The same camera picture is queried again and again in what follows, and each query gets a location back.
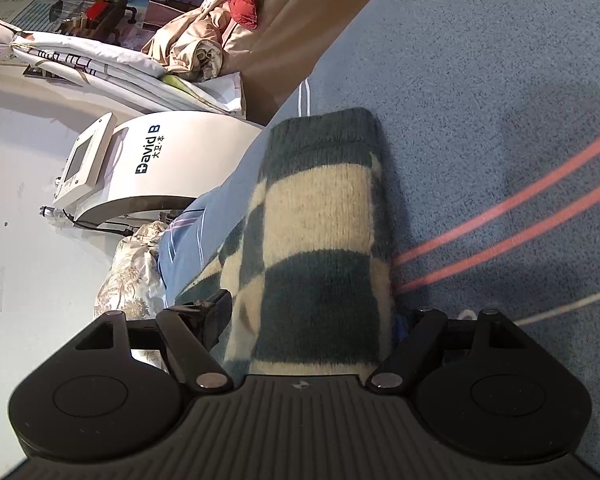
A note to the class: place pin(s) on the blue striped bedsheet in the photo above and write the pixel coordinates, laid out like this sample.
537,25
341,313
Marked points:
480,110

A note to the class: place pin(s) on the white machine with screen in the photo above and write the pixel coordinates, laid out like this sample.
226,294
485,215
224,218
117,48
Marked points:
180,160

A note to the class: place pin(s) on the white printed bedding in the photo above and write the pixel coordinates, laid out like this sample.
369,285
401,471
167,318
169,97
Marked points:
110,62

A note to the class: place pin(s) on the tan blanket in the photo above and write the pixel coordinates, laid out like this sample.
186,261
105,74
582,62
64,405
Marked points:
300,35

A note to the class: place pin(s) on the white brown floral quilt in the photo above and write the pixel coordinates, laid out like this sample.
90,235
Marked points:
125,270

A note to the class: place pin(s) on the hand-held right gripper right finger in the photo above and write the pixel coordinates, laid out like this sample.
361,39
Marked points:
422,329

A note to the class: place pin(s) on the beige satin quilt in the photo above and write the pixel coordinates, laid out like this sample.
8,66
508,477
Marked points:
190,35

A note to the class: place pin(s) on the green cream checkered sweater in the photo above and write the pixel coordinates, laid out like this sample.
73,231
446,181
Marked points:
305,210

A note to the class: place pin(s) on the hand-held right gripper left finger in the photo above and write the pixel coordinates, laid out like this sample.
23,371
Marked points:
215,316

